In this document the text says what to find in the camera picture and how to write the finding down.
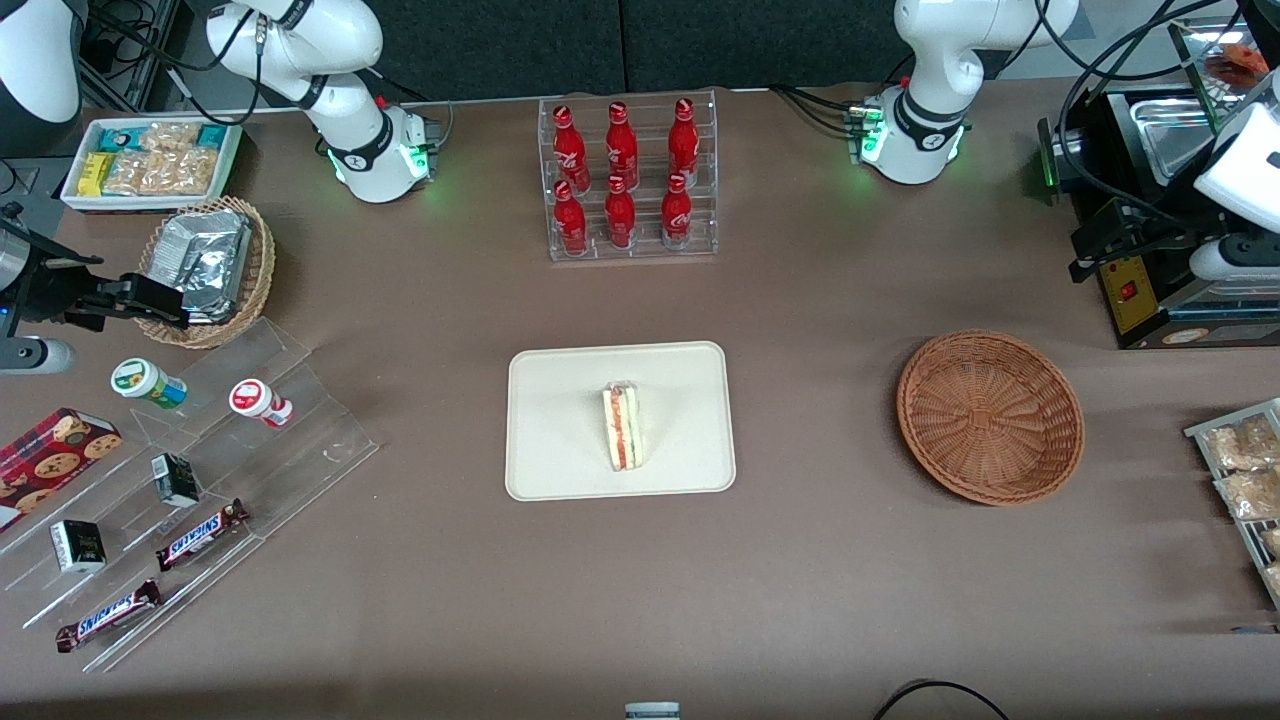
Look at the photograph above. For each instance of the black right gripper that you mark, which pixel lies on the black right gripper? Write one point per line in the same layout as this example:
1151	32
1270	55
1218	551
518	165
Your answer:
48	288

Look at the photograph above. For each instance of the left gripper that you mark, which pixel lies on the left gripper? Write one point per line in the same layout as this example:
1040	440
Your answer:
1150	234

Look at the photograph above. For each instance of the triangle sandwich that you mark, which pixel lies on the triangle sandwich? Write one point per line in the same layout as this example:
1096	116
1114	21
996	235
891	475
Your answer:
620	430

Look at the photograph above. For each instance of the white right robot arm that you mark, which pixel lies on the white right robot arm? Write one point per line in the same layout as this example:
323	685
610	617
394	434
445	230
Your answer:
345	120

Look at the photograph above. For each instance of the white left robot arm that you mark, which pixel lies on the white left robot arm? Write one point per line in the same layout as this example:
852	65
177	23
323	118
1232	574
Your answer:
935	90

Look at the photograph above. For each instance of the tan wicker basket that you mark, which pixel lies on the tan wicker basket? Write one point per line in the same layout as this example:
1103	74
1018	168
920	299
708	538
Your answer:
255	270

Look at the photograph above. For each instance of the brown round wicker basket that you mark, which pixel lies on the brown round wicker basket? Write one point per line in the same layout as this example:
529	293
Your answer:
990	418

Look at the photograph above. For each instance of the grey snack tray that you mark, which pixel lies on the grey snack tray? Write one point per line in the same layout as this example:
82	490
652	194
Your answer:
1200	432

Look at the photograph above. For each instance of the beige rectangular tray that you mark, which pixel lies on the beige rectangular tray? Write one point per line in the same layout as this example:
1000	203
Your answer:
560	440

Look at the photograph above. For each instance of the black food warmer display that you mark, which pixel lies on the black food warmer display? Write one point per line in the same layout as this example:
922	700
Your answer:
1140	300

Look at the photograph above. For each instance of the silver foil pack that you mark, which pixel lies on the silver foil pack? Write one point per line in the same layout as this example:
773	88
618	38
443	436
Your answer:
205	260

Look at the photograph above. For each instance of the green label yogurt cup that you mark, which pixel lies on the green label yogurt cup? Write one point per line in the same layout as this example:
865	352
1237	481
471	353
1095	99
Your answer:
145	382

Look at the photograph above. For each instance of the white snack bin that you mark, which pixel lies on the white snack bin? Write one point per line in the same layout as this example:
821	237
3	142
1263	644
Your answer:
75	195

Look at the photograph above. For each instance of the clear bag of crackers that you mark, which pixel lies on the clear bag of crackers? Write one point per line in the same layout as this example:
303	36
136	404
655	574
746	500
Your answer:
165	170

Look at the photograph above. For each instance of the yellow snack pack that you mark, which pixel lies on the yellow snack pack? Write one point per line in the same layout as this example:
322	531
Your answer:
95	173

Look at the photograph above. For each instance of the red label yogurt cup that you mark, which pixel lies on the red label yogurt cup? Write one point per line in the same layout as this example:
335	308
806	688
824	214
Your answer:
255	400

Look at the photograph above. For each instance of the steel warmer pan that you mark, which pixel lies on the steel warmer pan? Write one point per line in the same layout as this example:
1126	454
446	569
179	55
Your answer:
1175	130

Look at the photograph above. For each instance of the teal snack pack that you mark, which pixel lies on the teal snack pack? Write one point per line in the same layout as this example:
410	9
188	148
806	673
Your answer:
120	138

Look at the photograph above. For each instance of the small black carton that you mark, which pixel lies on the small black carton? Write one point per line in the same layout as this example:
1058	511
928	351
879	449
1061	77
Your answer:
78	546
175	480

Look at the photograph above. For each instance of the red plaid cookie box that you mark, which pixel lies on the red plaid cookie box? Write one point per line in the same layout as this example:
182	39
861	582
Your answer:
50	460

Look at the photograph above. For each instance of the clear acrylic step display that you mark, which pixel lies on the clear acrylic step display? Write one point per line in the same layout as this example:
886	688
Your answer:
300	430

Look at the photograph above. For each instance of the clear bag of nuts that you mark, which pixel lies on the clear bag of nuts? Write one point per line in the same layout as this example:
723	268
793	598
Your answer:
1250	495
1240	445

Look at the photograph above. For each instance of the snickers chocolate bar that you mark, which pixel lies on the snickers chocolate bar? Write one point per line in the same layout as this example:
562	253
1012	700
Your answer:
108	615
200	535

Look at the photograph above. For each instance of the red food in warmer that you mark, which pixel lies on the red food in warmer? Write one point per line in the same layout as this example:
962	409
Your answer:
1240	58

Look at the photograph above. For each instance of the red cola bottle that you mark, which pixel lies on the red cola bottle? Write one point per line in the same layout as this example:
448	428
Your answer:
622	150
570	225
570	150
677	215
620	218
684	145

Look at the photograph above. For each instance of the clear acrylic bottle rack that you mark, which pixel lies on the clear acrylic bottle rack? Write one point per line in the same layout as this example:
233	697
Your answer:
645	250

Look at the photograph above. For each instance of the grey white object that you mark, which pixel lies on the grey white object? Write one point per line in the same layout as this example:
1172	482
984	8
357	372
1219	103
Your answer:
652	711

